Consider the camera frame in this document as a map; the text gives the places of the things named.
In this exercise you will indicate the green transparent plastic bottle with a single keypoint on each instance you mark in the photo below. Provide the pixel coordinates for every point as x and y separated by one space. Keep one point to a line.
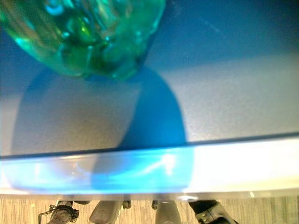
79 35

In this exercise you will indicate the silver left robot leg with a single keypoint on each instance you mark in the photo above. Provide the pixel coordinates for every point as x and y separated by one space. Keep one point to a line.
104 213

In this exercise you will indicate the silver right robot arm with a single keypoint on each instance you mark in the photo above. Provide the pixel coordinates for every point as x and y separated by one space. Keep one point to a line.
210 211

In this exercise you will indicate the silver right robot leg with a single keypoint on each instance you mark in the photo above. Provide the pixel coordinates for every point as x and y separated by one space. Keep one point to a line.
167 211

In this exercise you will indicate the silver robot leg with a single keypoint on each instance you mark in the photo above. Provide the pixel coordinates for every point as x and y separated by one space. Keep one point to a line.
167 211
104 213

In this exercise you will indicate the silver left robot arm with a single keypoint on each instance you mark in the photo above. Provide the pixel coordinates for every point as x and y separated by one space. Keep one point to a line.
63 213

